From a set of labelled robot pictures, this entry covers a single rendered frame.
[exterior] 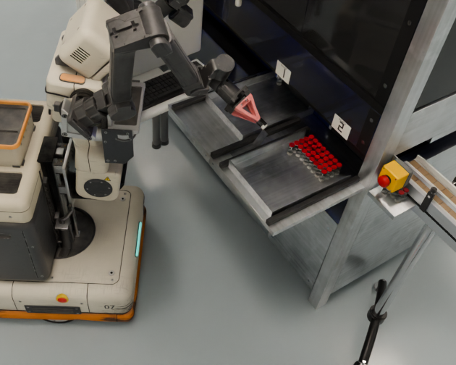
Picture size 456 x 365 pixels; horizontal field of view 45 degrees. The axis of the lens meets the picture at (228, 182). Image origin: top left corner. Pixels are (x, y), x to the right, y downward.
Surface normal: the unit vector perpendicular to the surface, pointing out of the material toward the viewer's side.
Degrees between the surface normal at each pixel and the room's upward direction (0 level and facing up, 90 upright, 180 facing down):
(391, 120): 90
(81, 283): 0
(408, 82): 90
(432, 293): 0
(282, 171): 0
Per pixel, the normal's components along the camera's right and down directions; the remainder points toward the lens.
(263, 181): 0.09, -0.66
